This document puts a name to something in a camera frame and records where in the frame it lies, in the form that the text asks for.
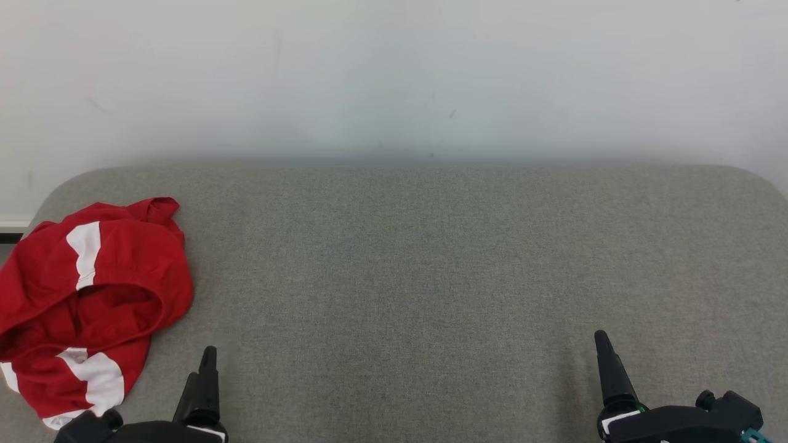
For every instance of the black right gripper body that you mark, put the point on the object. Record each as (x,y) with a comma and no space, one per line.
(677,424)

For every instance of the white wall baseboard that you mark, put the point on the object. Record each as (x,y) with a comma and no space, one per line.
(12,224)

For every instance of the red shorts with white stripes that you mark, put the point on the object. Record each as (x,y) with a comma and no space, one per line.
(117,277)

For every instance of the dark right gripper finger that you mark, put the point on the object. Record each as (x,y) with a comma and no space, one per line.
(615,375)

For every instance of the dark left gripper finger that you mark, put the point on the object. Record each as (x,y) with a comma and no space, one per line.
(202,394)

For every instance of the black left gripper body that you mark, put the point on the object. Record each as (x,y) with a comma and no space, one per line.
(154,432)

